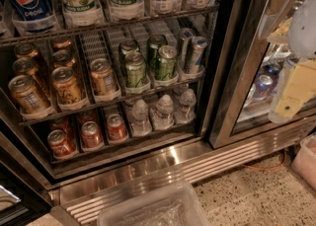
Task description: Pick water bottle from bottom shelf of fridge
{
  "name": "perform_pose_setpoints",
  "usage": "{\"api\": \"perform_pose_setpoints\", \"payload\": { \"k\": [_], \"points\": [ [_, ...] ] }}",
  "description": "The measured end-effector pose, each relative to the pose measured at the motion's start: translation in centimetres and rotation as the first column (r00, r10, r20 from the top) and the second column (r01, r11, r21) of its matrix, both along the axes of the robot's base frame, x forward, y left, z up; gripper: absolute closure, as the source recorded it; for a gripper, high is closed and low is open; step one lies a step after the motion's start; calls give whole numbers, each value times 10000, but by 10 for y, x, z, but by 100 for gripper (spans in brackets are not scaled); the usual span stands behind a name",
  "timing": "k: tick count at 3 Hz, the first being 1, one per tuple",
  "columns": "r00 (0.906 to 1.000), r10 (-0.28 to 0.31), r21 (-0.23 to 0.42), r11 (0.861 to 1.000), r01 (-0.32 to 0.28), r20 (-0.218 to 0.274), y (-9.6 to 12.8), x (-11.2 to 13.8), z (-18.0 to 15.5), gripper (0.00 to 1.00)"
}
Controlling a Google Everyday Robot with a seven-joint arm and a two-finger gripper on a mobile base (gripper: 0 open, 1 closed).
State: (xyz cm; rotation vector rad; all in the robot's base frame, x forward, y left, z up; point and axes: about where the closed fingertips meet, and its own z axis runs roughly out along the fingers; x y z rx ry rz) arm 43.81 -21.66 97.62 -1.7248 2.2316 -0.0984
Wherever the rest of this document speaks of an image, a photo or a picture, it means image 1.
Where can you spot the red can front left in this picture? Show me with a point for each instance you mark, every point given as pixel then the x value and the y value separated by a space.
pixel 60 143

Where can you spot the silver slim can right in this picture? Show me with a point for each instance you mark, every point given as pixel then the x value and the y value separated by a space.
pixel 195 55

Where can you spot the green can front left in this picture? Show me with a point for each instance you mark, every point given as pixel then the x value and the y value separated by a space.
pixel 135 70

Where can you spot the silver slim can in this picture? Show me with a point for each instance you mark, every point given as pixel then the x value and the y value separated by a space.
pixel 195 55
pixel 185 36

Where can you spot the gold can second row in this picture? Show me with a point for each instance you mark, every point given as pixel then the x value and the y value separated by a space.
pixel 64 58
pixel 61 43
pixel 67 85

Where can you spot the gold can back second row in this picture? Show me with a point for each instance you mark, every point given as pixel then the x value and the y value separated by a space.
pixel 61 43

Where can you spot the green can front right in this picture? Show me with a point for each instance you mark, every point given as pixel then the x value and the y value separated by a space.
pixel 165 63

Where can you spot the gold can third row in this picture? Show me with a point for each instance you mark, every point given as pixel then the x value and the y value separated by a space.
pixel 103 77

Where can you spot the gold can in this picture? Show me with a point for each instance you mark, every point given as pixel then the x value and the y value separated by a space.
pixel 28 66
pixel 28 94
pixel 29 50

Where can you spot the red can back left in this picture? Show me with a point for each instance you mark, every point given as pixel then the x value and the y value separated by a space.
pixel 62 123

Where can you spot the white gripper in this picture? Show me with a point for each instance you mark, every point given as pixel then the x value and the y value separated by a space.
pixel 304 29

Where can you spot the clear plastic bin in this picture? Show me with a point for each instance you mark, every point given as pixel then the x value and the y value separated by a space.
pixel 175 204

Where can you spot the silver slim can left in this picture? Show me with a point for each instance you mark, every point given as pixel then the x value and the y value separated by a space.
pixel 185 36

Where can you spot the gold can middle left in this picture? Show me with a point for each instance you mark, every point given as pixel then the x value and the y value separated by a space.
pixel 28 66

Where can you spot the red can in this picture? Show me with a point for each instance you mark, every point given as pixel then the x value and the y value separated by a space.
pixel 86 116
pixel 60 143
pixel 91 134
pixel 62 123
pixel 115 128

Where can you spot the clear water bottle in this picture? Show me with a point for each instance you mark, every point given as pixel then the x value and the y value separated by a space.
pixel 162 115
pixel 140 123
pixel 185 111

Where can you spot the gold can front second row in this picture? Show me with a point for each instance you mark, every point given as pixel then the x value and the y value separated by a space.
pixel 67 85

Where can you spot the green can back left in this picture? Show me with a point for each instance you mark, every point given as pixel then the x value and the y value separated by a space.
pixel 125 47

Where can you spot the gold can back left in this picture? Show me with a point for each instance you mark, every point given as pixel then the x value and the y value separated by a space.
pixel 29 50

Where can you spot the green can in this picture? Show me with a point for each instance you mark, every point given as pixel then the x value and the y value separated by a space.
pixel 154 42
pixel 165 63
pixel 125 47
pixel 135 70

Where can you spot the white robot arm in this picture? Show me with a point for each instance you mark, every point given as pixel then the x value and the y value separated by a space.
pixel 302 39

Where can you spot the glass fridge door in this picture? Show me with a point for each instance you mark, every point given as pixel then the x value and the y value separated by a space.
pixel 243 50

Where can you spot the red can front right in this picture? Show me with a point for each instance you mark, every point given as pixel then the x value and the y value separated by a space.
pixel 115 128

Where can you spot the blue pepsi can left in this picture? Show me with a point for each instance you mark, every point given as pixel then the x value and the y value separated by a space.
pixel 262 83

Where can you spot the green can back right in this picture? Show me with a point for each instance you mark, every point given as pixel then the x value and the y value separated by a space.
pixel 154 42

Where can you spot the gold can front left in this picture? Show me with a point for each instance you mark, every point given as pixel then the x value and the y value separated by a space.
pixel 28 94

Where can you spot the red can front middle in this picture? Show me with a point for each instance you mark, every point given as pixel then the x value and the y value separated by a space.
pixel 91 134

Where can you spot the gold can middle second row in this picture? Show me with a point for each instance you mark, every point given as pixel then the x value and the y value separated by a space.
pixel 64 58

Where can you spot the red can back middle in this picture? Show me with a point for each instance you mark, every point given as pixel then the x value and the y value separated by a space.
pixel 86 116

